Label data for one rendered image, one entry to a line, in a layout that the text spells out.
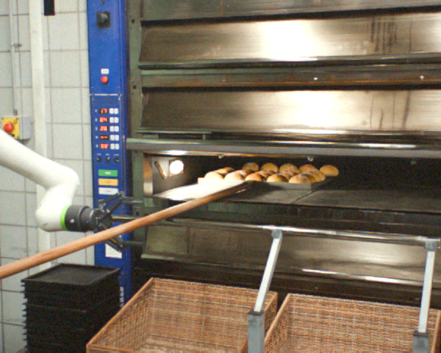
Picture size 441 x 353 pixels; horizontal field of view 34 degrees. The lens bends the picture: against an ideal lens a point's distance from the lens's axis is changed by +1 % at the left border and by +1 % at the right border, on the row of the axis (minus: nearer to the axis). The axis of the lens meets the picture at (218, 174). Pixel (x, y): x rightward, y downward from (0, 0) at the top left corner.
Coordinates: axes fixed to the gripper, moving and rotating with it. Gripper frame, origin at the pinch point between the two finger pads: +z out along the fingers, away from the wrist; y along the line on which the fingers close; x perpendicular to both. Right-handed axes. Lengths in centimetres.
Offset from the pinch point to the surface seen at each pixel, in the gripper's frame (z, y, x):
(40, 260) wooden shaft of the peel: 2, 0, 53
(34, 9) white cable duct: -79, -76, -52
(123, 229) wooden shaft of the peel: 1.7, -0.4, 13.0
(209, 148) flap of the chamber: 6.4, -21.3, -40.3
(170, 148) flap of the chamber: -9.6, -20.9, -39.9
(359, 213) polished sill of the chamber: 59, 2, -56
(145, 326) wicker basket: -25, 52, -45
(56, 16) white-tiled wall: -69, -73, -54
